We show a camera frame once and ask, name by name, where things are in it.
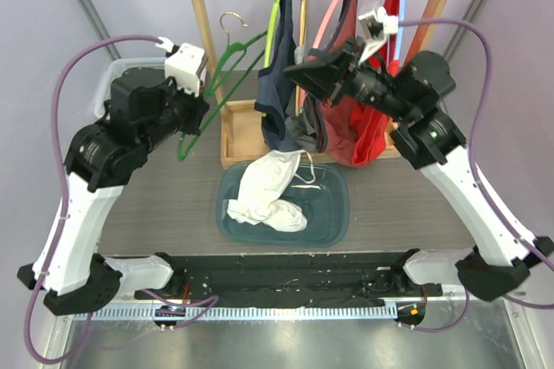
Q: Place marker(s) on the pink hanger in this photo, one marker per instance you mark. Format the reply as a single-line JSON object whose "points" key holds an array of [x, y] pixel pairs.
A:
{"points": [[338, 24]]}

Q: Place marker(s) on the red tank top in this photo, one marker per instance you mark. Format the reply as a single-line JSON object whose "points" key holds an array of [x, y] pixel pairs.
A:
{"points": [[368, 123]]}

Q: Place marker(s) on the white tank top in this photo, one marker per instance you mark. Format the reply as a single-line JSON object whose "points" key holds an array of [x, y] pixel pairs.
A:
{"points": [[261, 187]]}

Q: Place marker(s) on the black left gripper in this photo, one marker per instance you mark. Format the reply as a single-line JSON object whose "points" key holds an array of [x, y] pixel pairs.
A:
{"points": [[199, 106]]}

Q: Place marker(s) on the maroon tank top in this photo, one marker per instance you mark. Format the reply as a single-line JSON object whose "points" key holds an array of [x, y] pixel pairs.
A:
{"points": [[341, 137]]}

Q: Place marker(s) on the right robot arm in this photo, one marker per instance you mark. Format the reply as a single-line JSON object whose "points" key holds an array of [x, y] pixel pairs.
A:
{"points": [[504, 252]]}

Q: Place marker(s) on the yellow hanger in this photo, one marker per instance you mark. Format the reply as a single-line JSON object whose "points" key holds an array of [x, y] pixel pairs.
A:
{"points": [[300, 50]]}

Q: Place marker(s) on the white plastic basket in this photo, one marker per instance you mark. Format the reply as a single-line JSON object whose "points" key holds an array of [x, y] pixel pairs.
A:
{"points": [[116, 69]]}

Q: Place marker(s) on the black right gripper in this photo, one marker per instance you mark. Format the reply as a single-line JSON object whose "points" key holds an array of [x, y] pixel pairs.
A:
{"points": [[347, 73]]}

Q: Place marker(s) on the navy blue tank top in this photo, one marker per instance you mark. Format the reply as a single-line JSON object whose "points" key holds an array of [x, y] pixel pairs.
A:
{"points": [[275, 90]]}

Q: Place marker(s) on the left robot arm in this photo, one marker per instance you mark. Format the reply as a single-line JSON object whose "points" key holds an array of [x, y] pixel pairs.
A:
{"points": [[143, 110]]}

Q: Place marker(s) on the white slotted cable duct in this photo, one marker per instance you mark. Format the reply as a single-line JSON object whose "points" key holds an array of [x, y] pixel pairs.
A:
{"points": [[159, 312]]}

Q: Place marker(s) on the lime green hanger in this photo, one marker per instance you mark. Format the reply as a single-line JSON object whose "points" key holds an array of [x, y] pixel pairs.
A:
{"points": [[271, 28]]}

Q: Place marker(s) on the teal plastic bin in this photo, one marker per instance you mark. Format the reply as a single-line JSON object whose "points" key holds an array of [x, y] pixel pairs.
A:
{"points": [[324, 203]]}

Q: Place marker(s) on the grey tank top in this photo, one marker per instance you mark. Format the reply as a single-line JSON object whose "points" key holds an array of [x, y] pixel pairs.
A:
{"points": [[307, 127]]}

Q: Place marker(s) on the light blue hanger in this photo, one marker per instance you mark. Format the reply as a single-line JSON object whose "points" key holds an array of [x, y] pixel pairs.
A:
{"points": [[399, 34]]}

